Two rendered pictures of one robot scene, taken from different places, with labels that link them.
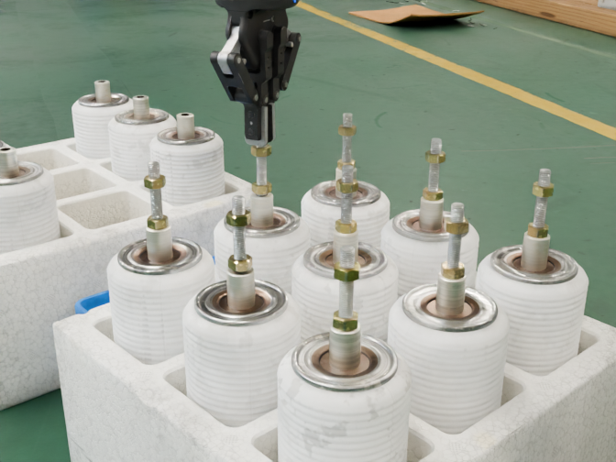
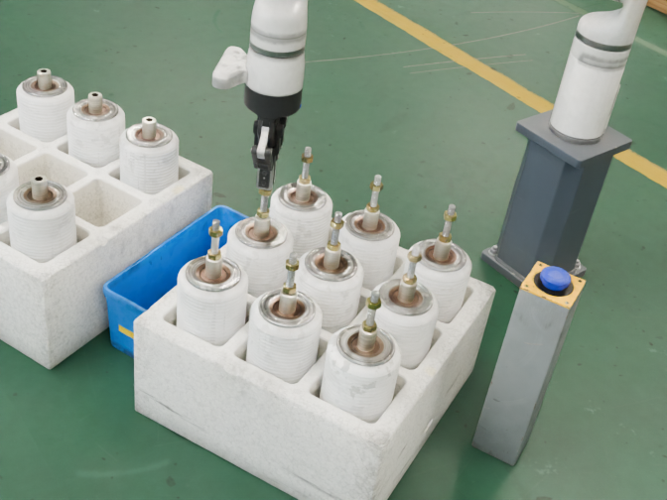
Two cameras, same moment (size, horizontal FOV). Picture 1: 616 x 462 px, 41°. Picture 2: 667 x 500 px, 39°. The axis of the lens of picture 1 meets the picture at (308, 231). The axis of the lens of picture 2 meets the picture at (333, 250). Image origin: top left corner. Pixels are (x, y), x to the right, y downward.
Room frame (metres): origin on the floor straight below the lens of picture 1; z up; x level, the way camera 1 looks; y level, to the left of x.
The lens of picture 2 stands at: (-0.29, 0.38, 1.06)
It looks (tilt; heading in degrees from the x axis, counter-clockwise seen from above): 37 degrees down; 337
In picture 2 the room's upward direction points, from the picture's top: 8 degrees clockwise
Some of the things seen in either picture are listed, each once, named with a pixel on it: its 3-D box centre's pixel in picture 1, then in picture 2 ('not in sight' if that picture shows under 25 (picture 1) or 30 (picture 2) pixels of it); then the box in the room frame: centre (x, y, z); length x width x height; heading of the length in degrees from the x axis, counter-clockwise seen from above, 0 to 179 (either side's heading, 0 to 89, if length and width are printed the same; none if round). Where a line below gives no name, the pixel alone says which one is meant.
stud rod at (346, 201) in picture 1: (346, 207); (334, 235); (0.67, -0.03, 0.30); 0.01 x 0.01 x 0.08
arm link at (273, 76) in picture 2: not in sight; (261, 58); (0.77, 0.06, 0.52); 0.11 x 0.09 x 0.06; 64
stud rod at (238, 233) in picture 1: (239, 242); (291, 277); (0.59, 0.05, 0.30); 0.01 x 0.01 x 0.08
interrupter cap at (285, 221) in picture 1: (261, 222); (261, 233); (0.76, 0.05, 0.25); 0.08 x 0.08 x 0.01
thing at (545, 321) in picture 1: (522, 353); (429, 303); (0.66, -0.20, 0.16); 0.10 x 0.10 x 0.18
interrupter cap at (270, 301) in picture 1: (241, 302); (287, 309); (0.59, 0.05, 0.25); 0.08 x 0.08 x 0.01
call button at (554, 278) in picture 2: not in sight; (554, 280); (0.51, -0.28, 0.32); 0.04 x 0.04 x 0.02
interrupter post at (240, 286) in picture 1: (240, 288); (288, 301); (0.59, 0.05, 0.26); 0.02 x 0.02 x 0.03
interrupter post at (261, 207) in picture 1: (261, 210); (261, 225); (0.76, 0.05, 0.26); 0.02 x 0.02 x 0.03
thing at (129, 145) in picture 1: (147, 178); (97, 156); (1.14, 0.24, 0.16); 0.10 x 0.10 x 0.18
